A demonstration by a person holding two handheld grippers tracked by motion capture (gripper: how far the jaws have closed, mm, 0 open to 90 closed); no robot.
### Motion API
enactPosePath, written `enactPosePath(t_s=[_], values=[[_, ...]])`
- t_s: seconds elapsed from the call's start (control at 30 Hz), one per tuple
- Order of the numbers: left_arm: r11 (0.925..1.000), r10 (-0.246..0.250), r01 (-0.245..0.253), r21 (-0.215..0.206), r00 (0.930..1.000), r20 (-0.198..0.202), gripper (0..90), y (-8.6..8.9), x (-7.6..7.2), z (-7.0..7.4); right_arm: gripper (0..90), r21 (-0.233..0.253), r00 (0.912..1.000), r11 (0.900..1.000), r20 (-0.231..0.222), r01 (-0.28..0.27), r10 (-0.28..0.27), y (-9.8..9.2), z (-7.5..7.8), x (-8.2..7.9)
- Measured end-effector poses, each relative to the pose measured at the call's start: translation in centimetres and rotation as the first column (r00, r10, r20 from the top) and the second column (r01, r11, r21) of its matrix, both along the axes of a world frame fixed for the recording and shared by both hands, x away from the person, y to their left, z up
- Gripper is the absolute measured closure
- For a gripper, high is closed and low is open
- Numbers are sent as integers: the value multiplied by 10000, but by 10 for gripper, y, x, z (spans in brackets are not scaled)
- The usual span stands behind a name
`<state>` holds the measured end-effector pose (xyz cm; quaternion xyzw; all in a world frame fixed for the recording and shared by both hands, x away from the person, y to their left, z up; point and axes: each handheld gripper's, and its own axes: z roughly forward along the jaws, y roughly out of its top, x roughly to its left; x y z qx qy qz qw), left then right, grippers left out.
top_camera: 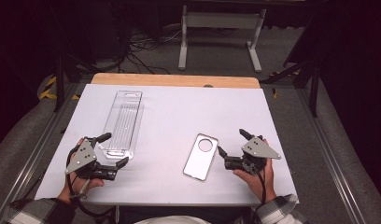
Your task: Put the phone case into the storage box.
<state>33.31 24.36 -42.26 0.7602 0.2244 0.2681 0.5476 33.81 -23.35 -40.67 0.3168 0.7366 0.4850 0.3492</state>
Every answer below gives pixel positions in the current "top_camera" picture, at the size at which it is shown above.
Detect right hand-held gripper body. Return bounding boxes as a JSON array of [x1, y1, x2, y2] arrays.
[[223, 134, 282, 175]]

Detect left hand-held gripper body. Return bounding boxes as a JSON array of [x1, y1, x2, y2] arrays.
[[64, 136, 119, 182]]

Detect clear plastic packaging tray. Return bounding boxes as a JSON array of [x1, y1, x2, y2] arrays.
[[98, 90, 145, 161]]

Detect clear phone case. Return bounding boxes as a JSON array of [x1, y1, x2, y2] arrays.
[[182, 133, 219, 182]]

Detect person's left hand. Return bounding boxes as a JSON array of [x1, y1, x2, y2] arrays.
[[56, 138, 106, 205]]

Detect person's right hand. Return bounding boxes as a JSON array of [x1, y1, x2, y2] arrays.
[[233, 138, 277, 205]]

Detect white table mat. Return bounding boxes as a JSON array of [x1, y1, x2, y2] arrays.
[[34, 83, 300, 207]]

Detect black metal stand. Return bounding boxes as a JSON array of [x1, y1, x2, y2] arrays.
[[52, 54, 97, 113], [262, 57, 324, 119]]

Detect yellow black floor tape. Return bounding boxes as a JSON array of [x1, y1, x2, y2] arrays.
[[37, 76, 81, 102]]

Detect wooden table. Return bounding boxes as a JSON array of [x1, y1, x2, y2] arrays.
[[90, 72, 261, 90]]

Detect person's white shirt torso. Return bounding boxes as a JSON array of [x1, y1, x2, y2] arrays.
[[134, 215, 212, 224]]

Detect white metal stand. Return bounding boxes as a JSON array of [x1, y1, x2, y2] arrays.
[[177, 4, 268, 74]]

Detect left hand-held gripper black cable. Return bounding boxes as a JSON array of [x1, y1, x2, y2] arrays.
[[64, 145, 117, 219]]

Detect hand-held gripper black cable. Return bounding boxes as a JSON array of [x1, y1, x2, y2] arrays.
[[64, 145, 117, 219], [249, 163, 269, 217]]

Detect right hand-held gripper black cable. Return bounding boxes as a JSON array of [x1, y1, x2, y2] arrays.
[[249, 163, 269, 217]]

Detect aluminium floor rail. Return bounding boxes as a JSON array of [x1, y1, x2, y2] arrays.
[[295, 88, 368, 224], [0, 83, 88, 224]]

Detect black floor cables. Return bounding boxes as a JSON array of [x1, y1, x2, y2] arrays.
[[125, 27, 184, 75]]

